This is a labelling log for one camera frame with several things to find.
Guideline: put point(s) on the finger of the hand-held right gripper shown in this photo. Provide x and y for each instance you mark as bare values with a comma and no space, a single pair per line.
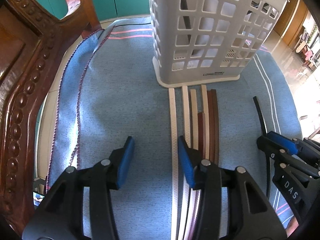
282,140
308,150

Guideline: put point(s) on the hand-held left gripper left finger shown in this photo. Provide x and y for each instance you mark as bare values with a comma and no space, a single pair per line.
126,155

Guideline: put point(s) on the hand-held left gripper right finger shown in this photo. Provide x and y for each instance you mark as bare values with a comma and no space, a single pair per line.
186,160

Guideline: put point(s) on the brown chopstick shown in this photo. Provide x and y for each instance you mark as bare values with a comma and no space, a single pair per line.
200,130
215,120
210,120

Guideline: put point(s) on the grey plastic utensil basket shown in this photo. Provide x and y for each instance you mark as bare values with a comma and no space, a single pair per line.
197,42

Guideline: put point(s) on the person's right forearm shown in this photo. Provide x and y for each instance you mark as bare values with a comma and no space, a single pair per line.
292,227

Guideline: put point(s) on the blue striped cloth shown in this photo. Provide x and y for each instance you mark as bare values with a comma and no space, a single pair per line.
120,92

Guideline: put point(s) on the pink clothes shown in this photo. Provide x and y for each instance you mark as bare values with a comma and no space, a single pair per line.
309,54

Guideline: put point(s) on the smartphone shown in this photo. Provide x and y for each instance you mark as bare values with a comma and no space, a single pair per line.
38,198

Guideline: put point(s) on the green vine garland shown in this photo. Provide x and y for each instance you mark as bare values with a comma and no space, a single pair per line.
313,33

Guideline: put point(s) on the carved wooden chair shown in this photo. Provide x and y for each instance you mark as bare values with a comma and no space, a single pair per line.
22,80

